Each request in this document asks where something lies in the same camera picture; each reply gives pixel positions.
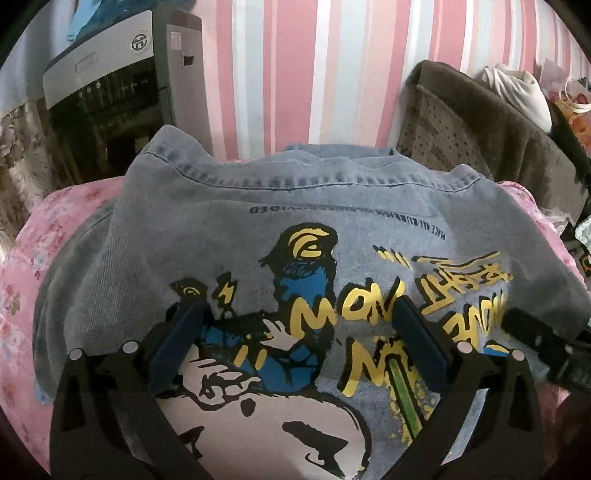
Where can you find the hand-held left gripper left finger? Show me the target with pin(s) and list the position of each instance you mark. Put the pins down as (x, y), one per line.
(180, 344)

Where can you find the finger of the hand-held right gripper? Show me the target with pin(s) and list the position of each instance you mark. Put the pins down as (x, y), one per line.
(545, 346)

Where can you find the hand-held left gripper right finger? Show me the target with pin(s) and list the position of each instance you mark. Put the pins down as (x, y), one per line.
(421, 344)

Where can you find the printed grey denim jacket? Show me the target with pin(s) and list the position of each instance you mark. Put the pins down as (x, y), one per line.
(231, 240)

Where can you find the pink floral bed sheet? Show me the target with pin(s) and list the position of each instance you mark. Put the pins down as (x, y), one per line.
(27, 277)

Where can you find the floral curtain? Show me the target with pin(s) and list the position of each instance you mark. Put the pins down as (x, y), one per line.
(23, 161)

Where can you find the orange patterned gift bag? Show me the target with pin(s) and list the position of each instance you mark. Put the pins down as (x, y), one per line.
(577, 99)

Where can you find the white cloth bag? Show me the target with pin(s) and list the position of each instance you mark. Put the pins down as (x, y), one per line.
(521, 97)

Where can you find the grey black water dispenser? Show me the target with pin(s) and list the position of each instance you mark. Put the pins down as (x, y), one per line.
(115, 92)

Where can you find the blue cloth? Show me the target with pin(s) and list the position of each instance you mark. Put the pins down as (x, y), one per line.
(97, 18)

